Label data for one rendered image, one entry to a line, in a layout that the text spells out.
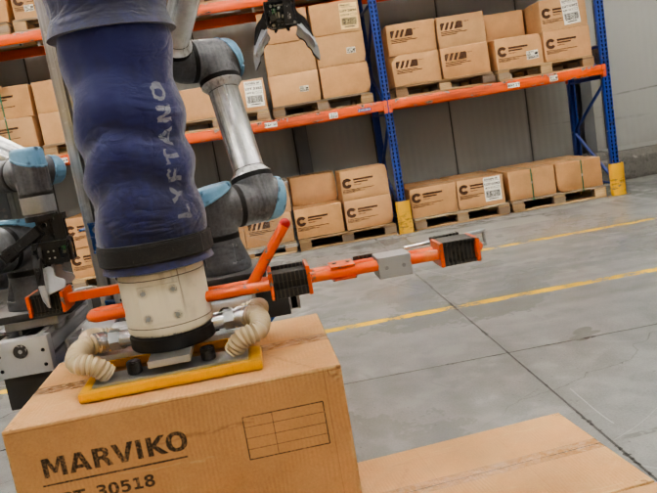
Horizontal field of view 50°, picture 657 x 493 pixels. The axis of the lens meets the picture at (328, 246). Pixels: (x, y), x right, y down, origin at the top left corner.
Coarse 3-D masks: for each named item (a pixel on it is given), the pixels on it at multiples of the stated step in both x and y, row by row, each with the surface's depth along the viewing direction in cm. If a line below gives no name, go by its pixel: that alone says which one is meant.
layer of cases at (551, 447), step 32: (416, 448) 177; (448, 448) 175; (480, 448) 172; (512, 448) 169; (544, 448) 167; (576, 448) 164; (608, 448) 162; (384, 480) 164; (416, 480) 162; (448, 480) 159; (480, 480) 157; (512, 480) 155; (544, 480) 153; (576, 480) 150; (608, 480) 148; (640, 480) 146
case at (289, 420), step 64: (320, 320) 161; (64, 384) 143; (192, 384) 130; (256, 384) 126; (320, 384) 127; (64, 448) 123; (128, 448) 125; (192, 448) 126; (256, 448) 128; (320, 448) 129
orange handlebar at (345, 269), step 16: (416, 256) 144; (432, 256) 144; (320, 272) 142; (336, 272) 142; (352, 272) 142; (368, 272) 144; (96, 288) 166; (112, 288) 165; (208, 288) 144; (224, 288) 141; (240, 288) 140; (256, 288) 141; (112, 304) 143; (96, 320) 138
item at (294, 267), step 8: (288, 264) 148; (296, 264) 148; (304, 264) 142; (272, 272) 146; (280, 272) 144; (288, 272) 139; (296, 272) 139; (304, 272) 139; (272, 280) 140; (280, 280) 139; (288, 280) 139; (296, 280) 140; (304, 280) 140; (272, 288) 140; (280, 288) 140; (288, 288) 140; (296, 288) 140; (304, 288) 140; (312, 288) 141; (272, 296) 140; (280, 296) 140; (288, 296) 140
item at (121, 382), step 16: (208, 352) 133; (224, 352) 138; (256, 352) 136; (128, 368) 132; (144, 368) 136; (160, 368) 134; (176, 368) 132; (192, 368) 131; (208, 368) 131; (224, 368) 131; (240, 368) 131; (256, 368) 131; (96, 384) 130; (112, 384) 130; (128, 384) 129; (144, 384) 129; (160, 384) 130; (176, 384) 130; (80, 400) 128; (96, 400) 129
